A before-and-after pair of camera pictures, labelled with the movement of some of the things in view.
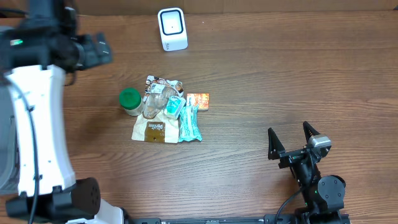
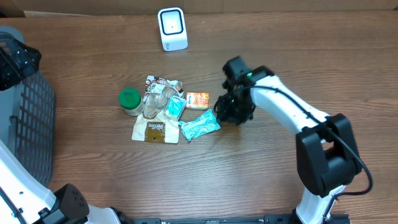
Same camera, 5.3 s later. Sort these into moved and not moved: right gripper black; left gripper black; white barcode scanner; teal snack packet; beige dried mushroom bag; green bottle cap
Moved: right gripper black; left gripper black; teal snack packet
Not moved: white barcode scanner; green bottle cap; beige dried mushroom bag
